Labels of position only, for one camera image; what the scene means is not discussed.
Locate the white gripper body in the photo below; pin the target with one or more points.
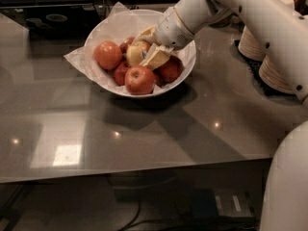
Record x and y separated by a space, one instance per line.
173 32

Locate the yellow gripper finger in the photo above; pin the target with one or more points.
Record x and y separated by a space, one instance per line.
148 35
156 56

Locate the yellow-green apple with sticker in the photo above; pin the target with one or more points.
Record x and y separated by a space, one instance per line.
136 52

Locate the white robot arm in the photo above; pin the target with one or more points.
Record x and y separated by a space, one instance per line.
283 35

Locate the red apple right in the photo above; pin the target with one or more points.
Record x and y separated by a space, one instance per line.
171 70

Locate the small red apple middle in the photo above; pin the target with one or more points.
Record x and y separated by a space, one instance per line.
158 80

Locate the red apple behind centre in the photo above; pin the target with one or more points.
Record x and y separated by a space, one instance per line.
126 43

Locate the red apple front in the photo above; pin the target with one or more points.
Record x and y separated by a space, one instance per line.
139 80

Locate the dark red apple lower left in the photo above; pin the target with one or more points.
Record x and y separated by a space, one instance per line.
120 72

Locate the orange-red apple left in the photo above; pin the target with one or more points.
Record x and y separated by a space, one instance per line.
108 55

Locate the white paper liner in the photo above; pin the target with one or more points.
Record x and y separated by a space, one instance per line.
122 23

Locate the paper plate stack left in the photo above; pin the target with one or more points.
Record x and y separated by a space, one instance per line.
250 47

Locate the paper plate stack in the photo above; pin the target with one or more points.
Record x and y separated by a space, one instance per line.
272 77
250 47

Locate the black mat under plates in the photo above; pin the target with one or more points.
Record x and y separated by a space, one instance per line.
254 67

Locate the paper plate stack right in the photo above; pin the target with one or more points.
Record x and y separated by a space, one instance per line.
272 77

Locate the dark box under table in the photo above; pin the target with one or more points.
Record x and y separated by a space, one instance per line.
222 204

